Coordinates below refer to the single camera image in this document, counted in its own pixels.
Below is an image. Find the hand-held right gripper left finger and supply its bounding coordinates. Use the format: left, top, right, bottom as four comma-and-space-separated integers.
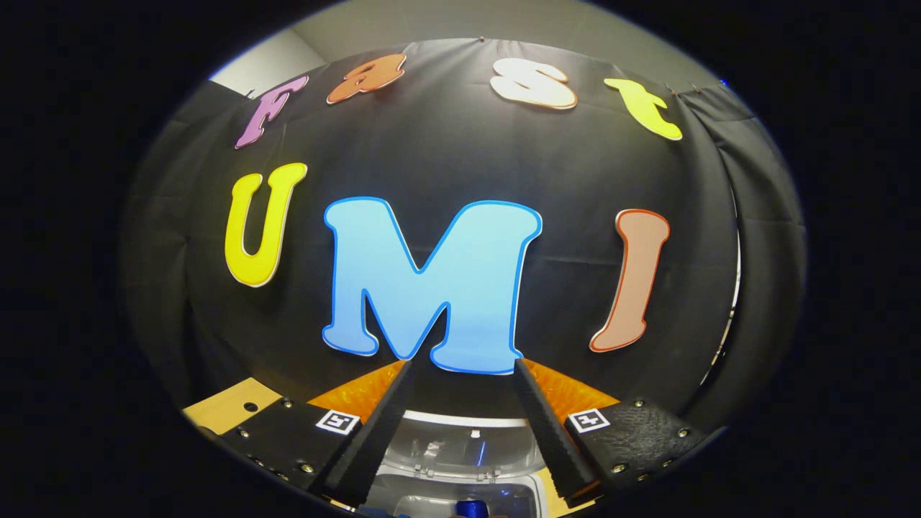
216, 358, 419, 508

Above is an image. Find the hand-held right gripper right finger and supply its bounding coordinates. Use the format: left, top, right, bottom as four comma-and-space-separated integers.
512, 358, 709, 508

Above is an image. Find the white desktop garbage bin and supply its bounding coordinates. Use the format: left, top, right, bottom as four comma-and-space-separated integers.
356, 410, 551, 518

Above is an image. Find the wooden desktop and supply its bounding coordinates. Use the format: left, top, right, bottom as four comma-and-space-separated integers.
183, 378, 598, 518

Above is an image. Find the black backdrop cloth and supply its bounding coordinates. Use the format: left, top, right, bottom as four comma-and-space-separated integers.
119, 37, 807, 440

